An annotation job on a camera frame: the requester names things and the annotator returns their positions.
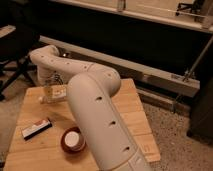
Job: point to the metal rod stand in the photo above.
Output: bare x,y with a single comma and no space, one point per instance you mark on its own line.
189,73

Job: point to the white cup in bowl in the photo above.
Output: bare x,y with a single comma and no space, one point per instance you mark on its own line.
72,140

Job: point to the black office chair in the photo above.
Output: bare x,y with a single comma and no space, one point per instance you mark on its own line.
14,49

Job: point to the wooden table board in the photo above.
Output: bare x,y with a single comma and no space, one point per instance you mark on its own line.
44,153

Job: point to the black and red box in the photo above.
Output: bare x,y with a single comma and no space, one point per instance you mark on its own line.
36,128

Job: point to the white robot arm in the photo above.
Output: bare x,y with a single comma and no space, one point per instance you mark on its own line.
89,93

